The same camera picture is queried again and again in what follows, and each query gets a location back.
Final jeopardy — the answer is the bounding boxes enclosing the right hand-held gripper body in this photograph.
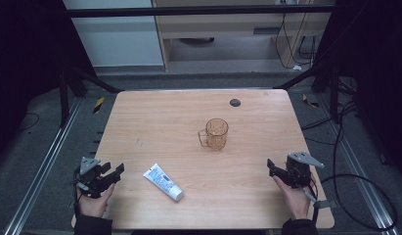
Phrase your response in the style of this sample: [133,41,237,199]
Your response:
[284,151,326,190]

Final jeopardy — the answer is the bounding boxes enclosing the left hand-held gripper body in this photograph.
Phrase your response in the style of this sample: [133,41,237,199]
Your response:
[74,157,122,199]

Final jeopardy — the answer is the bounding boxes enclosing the person's left hand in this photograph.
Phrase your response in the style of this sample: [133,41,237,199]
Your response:
[76,182,116,218]

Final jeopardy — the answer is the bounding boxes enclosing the person's right hand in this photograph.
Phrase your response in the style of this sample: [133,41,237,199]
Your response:
[272,175,313,220]

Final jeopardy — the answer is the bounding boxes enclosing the white and blue toothpaste tube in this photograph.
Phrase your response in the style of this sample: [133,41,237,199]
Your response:
[142,163,185,203]

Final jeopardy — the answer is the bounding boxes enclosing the yellow and black tape strip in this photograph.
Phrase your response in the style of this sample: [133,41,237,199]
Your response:
[92,96,106,115]
[301,93,320,109]

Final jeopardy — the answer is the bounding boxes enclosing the black metal stand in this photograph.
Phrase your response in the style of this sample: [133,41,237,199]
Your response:
[272,62,341,124]
[57,60,124,129]

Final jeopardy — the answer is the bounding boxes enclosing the white cabinet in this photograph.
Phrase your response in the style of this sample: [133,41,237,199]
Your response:
[63,0,165,69]

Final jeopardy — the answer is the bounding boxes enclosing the light wooden cabinet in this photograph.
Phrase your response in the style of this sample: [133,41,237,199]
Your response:
[152,0,337,71]

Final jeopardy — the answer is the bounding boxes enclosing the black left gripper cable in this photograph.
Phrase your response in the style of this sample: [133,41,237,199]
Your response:
[71,172,83,216]

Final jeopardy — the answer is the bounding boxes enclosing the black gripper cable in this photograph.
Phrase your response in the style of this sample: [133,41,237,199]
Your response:
[71,172,83,216]
[310,173,399,232]

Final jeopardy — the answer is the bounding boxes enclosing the grey cable plug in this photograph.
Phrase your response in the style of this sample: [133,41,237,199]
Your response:
[304,191,337,211]

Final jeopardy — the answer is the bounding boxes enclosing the aluminium floor rail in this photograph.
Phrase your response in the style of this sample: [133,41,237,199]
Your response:
[3,97,84,235]
[315,93,400,235]

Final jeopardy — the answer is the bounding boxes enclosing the black floor cables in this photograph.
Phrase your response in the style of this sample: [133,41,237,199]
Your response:
[300,76,361,184]

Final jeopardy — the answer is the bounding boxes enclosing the transparent orange cup with handle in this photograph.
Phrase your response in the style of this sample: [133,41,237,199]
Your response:
[197,117,230,152]

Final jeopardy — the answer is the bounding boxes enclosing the thin black floor cable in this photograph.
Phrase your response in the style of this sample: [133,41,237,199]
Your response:
[18,112,41,133]

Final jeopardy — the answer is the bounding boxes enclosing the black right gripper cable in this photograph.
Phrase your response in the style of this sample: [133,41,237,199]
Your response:
[310,173,399,232]

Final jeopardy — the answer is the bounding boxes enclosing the black hanging cables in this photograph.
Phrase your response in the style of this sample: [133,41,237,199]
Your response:
[274,0,320,71]

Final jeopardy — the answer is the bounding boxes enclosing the black horizontal frame bar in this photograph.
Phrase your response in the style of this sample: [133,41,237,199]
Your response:
[65,4,335,19]

